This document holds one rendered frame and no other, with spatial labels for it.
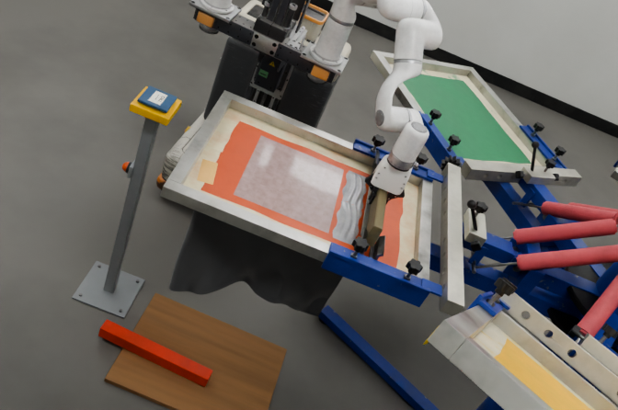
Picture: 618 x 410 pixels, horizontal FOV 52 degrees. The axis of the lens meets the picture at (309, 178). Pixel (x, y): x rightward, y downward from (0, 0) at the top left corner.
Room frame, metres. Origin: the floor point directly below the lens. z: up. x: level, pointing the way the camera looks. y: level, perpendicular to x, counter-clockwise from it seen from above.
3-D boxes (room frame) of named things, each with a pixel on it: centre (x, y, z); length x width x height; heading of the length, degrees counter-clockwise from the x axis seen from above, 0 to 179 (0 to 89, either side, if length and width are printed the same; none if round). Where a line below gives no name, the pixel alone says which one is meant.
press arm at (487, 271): (1.65, -0.46, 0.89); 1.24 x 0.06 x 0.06; 94
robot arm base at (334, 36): (2.16, 0.13, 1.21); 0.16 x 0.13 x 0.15; 179
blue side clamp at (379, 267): (1.35, -0.28, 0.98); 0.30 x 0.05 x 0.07; 94
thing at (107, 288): (1.69, 0.55, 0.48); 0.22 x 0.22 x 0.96; 4
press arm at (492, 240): (1.66, -0.58, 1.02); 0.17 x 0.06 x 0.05; 94
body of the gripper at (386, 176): (1.63, -0.22, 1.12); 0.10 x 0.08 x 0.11; 94
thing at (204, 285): (1.40, 0.02, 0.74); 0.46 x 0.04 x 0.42; 94
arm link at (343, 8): (2.15, 0.12, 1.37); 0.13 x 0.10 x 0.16; 125
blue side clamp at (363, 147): (1.91, -0.24, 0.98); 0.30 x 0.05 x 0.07; 94
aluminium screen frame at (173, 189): (1.61, -0.02, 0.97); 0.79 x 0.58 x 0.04; 94
